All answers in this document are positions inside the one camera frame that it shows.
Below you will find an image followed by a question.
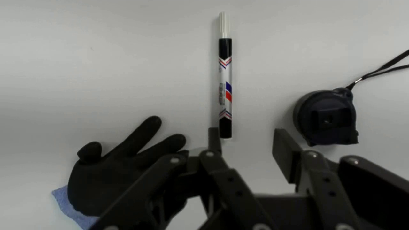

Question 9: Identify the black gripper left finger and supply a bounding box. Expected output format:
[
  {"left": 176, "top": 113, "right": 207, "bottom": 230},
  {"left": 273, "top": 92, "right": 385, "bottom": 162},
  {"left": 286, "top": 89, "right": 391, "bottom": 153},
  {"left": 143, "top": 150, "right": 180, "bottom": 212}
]
[{"left": 91, "top": 126, "right": 279, "bottom": 230}]

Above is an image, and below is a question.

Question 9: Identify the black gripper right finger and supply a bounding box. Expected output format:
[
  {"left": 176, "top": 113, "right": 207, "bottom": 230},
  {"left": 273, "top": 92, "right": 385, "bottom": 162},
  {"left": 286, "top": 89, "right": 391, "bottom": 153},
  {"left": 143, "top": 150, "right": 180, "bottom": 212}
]
[{"left": 272, "top": 127, "right": 409, "bottom": 230}]

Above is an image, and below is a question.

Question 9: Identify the black and white marker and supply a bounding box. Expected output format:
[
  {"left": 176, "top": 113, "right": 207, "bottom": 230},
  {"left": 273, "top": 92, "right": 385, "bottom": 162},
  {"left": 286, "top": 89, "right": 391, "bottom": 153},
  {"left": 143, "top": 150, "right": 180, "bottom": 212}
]
[{"left": 216, "top": 10, "right": 234, "bottom": 140}]

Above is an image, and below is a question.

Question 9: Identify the black glove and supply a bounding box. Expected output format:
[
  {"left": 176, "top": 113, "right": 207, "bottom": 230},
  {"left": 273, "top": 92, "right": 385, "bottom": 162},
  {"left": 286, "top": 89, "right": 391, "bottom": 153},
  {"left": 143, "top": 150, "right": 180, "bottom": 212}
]
[{"left": 66, "top": 115, "right": 189, "bottom": 217}]

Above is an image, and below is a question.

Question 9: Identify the blue cloth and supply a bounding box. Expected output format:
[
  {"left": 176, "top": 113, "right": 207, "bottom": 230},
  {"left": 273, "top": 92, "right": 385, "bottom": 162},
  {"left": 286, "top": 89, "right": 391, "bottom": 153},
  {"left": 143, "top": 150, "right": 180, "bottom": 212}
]
[{"left": 51, "top": 184, "right": 102, "bottom": 230}]

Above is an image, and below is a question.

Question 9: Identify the black tape measure with strap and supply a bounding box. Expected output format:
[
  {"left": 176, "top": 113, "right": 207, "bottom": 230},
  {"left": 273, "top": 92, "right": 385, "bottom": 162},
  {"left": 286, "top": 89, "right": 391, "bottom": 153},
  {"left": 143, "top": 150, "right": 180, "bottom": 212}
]
[{"left": 291, "top": 48, "right": 409, "bottom": 147}]

